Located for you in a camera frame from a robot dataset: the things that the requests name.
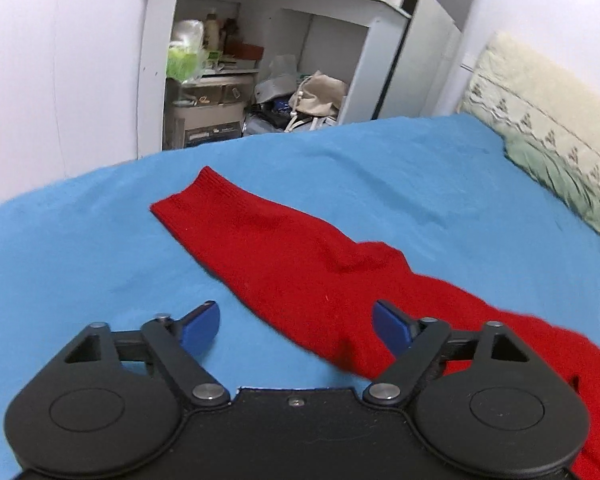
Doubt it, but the cream green patterned pillow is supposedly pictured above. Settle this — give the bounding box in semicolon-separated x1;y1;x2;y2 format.
459;31;600;246

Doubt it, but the blue bed sheet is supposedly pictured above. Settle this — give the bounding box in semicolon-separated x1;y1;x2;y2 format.
0;113;600;480

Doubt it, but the green plastic bag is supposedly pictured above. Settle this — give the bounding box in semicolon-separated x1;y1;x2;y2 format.
167;20;209;82

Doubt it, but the beige drawstring bag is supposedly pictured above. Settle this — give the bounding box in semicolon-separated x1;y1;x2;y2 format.
285;71;350;133

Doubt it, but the red box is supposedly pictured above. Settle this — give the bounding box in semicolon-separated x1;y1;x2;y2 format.
224;40;265;62

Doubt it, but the grey storage box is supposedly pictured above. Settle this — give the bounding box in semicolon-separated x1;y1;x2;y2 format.
164;76;255;150

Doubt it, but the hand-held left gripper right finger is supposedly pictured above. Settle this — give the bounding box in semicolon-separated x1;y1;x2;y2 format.
363;299;532;407

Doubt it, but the white shelf unit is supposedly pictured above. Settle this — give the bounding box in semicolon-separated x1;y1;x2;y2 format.
137;0;414;159

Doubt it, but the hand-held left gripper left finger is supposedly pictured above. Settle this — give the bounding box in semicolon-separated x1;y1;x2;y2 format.
64;300;231;406

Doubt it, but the white plastic bag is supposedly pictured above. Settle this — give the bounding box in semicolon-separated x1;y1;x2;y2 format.
254;54;306;105

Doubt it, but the red knit sweater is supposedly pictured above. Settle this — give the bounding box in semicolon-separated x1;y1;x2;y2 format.
150;166;600;480

